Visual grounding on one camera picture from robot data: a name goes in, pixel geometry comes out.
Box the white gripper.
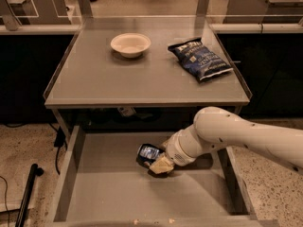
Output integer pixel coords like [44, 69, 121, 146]
[150, 130, 197, 174]

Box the blue pepsi can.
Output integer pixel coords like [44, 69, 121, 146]
[137, 144, 164, 167]

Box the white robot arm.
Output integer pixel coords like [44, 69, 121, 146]
[150, 107, 303, 174]

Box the open grey top drawer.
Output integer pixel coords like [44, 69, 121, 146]
[45, 127, 279, 227]

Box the grey cabinet with table top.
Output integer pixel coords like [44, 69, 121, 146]
[45, 15, 252, 133]

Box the white label tag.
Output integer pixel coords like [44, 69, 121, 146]
[117, 107, 136, 117]

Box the blue chip bag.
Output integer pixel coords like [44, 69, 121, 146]
[168, 37, 233, 82]

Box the white paper bowl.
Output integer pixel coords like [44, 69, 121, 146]
[111, 33, 152, 59]

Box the black pole on floor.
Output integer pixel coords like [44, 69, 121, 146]
[15, 164, 44, 227]

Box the black power cable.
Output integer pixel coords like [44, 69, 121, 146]
[46, 122, 68, 176]

